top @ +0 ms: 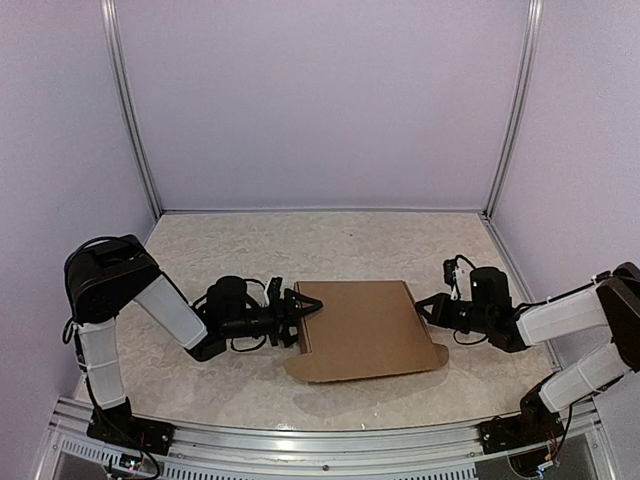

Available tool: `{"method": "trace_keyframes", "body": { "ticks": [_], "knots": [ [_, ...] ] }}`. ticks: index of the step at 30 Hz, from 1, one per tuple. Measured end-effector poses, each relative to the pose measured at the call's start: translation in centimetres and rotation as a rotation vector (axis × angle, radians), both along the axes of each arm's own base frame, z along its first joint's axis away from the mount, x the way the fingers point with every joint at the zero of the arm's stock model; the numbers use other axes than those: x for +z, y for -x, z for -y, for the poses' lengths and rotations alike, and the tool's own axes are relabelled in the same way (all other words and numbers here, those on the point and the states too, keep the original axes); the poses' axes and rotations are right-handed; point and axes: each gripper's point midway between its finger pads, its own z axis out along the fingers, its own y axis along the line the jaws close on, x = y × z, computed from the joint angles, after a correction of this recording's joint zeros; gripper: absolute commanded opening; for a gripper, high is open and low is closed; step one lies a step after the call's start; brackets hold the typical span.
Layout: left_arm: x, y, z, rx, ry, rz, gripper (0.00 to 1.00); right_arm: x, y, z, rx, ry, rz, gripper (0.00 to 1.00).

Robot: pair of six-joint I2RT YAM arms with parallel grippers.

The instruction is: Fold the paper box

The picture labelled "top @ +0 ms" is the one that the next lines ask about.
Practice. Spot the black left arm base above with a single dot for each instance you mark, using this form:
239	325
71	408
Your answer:
118	426

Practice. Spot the front aluminium frame rail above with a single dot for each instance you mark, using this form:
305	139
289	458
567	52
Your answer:
448	451

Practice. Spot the left aluminium frame post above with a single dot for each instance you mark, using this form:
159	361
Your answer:
115	50

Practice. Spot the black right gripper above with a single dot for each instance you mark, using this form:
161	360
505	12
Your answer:
439	316

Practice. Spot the brown cardboard box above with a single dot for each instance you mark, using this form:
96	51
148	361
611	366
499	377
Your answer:
365	329

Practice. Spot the aluminium frame post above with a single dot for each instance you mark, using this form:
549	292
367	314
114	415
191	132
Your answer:
115	50
518	105

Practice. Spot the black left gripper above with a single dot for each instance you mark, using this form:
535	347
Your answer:
283	322

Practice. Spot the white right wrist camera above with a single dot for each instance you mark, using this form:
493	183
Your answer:
455	275

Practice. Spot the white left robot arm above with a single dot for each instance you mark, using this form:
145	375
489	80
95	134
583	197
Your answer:
106	274

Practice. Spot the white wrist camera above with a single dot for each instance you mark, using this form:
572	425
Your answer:
455	275
272	291

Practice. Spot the right aluminium frame post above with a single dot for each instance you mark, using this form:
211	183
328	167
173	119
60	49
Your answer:
518	105

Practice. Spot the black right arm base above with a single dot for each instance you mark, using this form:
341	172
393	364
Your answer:
534	423

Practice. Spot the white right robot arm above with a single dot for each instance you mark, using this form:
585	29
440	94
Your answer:
608	302

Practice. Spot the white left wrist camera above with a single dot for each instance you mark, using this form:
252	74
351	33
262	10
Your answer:
272	291

